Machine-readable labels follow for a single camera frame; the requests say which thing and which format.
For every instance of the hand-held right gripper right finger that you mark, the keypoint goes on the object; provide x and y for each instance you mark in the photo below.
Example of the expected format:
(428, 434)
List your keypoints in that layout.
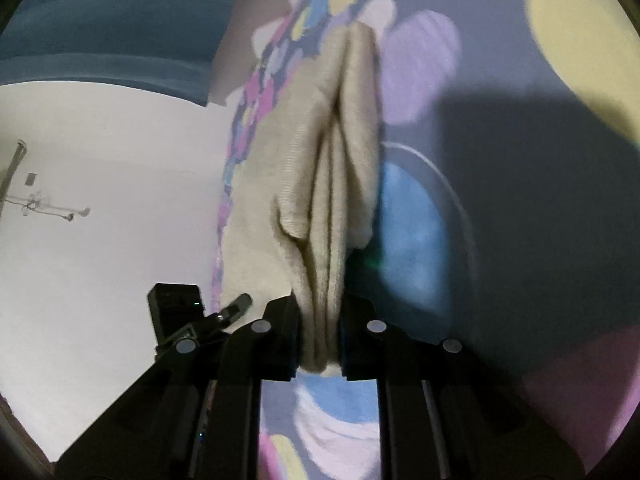
(351, 337)

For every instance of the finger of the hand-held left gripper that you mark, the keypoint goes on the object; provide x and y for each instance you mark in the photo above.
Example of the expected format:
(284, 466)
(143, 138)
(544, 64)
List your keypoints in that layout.
(235, 307)

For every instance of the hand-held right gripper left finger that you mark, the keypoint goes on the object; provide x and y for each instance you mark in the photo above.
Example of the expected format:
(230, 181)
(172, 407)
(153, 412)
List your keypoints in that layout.
(292, 332)

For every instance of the beige knit garment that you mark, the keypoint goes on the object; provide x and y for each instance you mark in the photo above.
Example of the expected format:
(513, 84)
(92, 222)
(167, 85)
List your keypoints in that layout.
(320, 195)

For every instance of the dotted colourful bedsheet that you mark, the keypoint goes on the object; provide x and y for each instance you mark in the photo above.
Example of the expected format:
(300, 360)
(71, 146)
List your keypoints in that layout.
(500, 135)

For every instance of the blue curtain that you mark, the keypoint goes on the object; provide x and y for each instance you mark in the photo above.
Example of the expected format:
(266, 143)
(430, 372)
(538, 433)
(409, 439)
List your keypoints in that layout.
(110, 20)

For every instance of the grey wall switch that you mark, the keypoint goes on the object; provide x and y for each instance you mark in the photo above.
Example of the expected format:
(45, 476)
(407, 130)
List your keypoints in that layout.
(31, 178)

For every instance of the door frame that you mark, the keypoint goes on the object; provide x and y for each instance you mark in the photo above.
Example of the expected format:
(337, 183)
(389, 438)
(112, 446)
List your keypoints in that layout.
(11, 165)

